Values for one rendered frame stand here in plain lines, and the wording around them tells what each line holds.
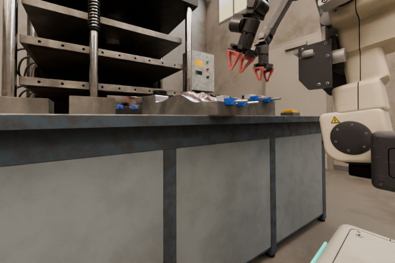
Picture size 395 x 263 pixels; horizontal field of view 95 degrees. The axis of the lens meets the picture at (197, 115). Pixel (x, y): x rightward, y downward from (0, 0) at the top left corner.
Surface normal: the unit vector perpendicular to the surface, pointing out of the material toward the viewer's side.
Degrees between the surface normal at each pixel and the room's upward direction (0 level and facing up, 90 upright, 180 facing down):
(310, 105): 90
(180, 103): 90
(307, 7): 90
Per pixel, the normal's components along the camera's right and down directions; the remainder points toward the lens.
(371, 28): -0.76, -0.01
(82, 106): 0.55, -0.02
